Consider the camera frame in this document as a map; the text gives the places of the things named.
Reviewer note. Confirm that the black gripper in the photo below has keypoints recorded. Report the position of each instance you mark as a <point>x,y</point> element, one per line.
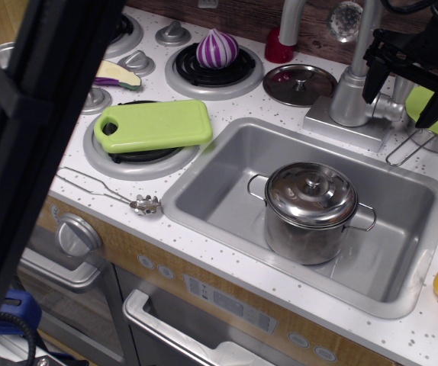
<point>413,57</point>

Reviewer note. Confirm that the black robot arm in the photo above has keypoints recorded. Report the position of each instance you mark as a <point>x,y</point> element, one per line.
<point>433,23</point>

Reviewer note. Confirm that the silver faucet lever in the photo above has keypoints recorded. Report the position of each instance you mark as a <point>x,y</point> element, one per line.
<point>385,107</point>

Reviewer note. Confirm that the silver toy faucet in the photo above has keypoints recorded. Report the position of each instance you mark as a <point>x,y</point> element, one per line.
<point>343,117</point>

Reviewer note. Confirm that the clear crystal faucet knob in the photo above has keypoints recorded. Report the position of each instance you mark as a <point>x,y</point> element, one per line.
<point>344,20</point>

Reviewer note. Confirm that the flat steel lid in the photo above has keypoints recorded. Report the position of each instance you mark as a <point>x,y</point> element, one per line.
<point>298,85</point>

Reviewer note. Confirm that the red toy cup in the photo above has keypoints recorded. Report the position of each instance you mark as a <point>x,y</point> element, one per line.
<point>276,52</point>

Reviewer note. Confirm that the steel pot lid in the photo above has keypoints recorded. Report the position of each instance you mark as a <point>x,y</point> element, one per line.
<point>311,195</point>

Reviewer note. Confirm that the grey toy sink basin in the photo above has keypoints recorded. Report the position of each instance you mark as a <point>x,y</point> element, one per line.
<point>380,271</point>

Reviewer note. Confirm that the purple white toy onion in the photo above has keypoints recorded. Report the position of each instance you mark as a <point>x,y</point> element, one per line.
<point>217,50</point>

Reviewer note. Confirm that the back right stove burner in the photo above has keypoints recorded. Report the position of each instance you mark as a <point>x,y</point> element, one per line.
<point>186,76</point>

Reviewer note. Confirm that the stove burner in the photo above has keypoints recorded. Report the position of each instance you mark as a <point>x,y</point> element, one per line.
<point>186,76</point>
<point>127,35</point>
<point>135,166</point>

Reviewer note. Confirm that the silver stove knob top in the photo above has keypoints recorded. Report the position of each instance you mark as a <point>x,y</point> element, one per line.
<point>173,35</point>

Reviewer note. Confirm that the silver stove knob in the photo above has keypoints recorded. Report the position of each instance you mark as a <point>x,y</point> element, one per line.
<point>173,35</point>
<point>138,63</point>
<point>96,101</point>

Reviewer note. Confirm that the green plastic cutting board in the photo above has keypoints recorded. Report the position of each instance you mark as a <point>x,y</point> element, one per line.
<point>151,126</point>

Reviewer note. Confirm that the front left stove burner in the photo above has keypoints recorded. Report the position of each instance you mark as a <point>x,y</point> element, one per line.
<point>135,166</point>

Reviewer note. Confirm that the silver stove knob middle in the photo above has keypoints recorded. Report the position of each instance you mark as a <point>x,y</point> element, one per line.
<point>138,63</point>

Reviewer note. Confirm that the back left stove burner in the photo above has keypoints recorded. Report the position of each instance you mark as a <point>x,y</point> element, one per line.
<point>127,35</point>

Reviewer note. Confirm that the toy eggplant slice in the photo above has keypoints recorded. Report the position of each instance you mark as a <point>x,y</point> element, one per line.
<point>111,74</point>

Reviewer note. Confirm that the silver stove knob bottom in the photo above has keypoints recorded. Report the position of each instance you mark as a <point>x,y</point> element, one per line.
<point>96,101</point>

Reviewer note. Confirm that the silver oven dial knob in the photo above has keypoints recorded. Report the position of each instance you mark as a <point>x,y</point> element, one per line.
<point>76,237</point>

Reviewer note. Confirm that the steel saucepan with wire handle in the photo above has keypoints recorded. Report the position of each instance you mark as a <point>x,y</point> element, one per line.
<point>417,140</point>

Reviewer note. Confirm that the steel pot with handles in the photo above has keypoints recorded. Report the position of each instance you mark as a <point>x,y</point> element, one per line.
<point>308,246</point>

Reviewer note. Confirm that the metal wire spaghetti server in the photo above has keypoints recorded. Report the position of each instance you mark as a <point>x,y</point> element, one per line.
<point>141,205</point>

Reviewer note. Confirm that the silver dishwasher door handle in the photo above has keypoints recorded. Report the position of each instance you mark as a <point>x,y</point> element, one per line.
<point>158,343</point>

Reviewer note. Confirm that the silver oven door handle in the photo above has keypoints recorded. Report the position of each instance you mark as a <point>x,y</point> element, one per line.
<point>79,281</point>

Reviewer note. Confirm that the black camera mount frame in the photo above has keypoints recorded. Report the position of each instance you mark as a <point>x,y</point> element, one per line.
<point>56,55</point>

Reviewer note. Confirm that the blue clamp with cable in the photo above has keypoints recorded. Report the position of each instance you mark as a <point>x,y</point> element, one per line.
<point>19,315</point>

